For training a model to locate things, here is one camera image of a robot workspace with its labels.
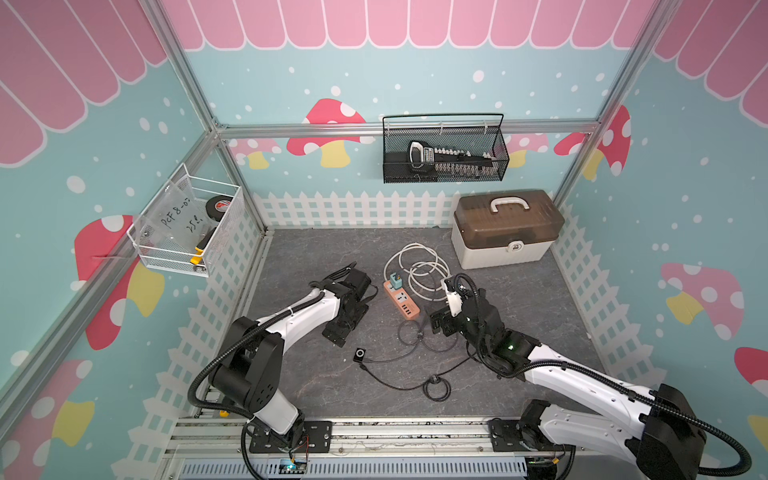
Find black wire mesh basket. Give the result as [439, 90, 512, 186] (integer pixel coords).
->
[381, 113, 509, 183]

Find socket bit set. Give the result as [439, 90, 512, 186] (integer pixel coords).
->
[407, 141, 499, 180]

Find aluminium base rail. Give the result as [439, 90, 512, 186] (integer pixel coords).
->
[161, 416, 661, 480]

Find clear acrylic wall bin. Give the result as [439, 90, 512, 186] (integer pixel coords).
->
[127, 164, 245, 278]

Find black tape roll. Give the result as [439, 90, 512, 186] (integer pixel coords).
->
[205, 195, 233, 223]

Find orange power strip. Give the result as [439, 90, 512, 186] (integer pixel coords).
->
[383, 280, 421, 321]

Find white power strip cord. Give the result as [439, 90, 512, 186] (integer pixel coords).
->
[381, 242, 458, 304]

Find white storage box brown lid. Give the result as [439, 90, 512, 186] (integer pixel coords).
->
[451, 190, 565, 270]

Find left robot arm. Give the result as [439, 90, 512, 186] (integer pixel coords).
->
[187, 263, 375, 448]

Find black usb cable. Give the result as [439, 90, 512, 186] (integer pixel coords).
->
[359, 317, 481, 403]

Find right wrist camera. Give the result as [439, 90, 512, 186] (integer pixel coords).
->
[442, 276, 463, 317]

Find teal usb charger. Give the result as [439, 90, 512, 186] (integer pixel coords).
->
[389, 273, 403, 290]

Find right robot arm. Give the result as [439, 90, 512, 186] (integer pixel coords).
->
[430, 290, 752, 479]

